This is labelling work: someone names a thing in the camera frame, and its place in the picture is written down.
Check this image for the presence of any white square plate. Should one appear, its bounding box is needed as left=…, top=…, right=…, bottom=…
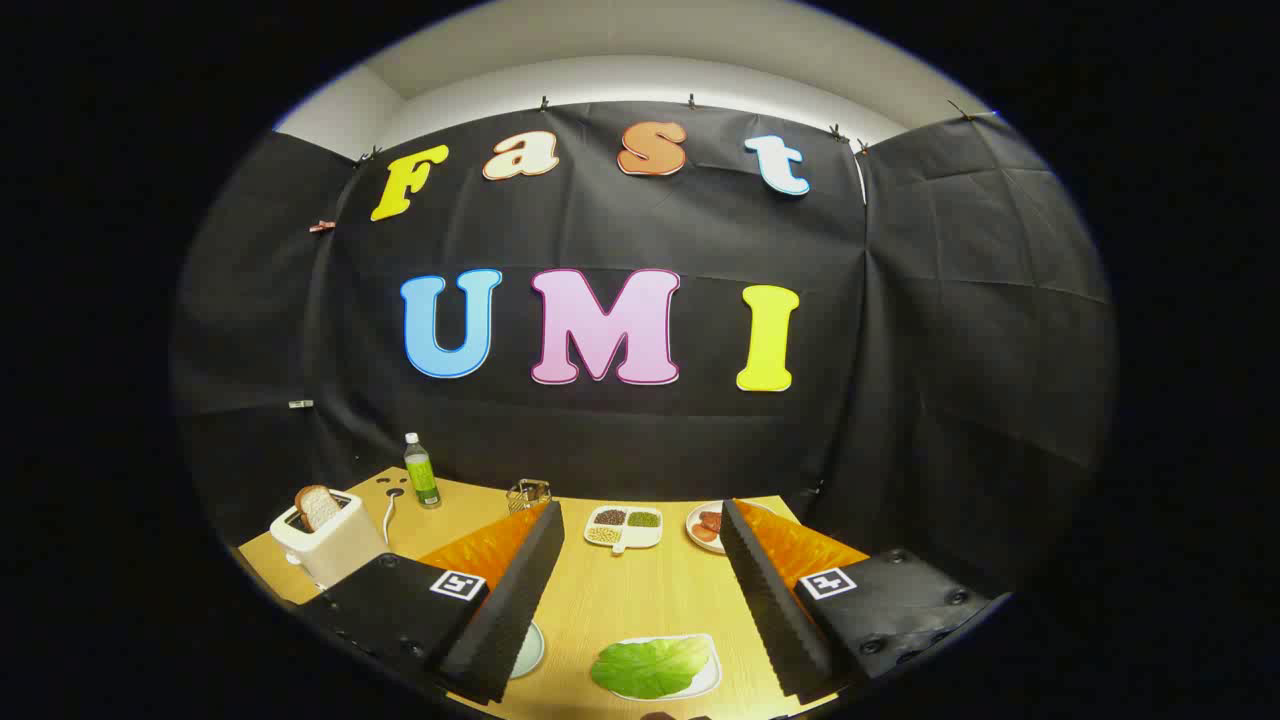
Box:
left=600, top=633, right=723, bottom=701

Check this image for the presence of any white divided dish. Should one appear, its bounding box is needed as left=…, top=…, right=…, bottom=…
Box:
left=584, top=505, right=664, bottom=555

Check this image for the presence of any brown crust bread slice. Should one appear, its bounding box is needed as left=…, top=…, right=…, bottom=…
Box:
left=295, top=485, right=343, bottom=533

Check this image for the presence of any pale green round plate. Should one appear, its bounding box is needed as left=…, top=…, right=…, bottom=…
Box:
left=510, top=620, right=547, bottom=681

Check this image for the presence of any green label plastic bottle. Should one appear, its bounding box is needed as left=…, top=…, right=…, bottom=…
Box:
left=403, top=432, right=442, bottom=510

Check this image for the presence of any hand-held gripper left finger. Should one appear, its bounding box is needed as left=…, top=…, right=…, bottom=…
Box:
left=298, top=500, right=566, bottom=706

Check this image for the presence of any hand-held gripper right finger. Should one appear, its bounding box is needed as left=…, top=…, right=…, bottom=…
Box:
left=718, top=498, right=1013, bottom=706

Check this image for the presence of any white oval plate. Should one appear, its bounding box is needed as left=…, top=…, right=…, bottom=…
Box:
left=686, top=500, right=731, bottom=555

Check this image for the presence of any green lettuce leaf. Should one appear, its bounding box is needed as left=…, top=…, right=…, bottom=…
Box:
left=590, top=638, right=713, bottom=700

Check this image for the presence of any white toaster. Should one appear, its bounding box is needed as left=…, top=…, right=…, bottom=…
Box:
left=270, top=490, right=389, bottom=591

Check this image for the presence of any black backdrop cloth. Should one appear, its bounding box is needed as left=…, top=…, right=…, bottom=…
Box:
left=170, top=100, right=1119, bottom=601

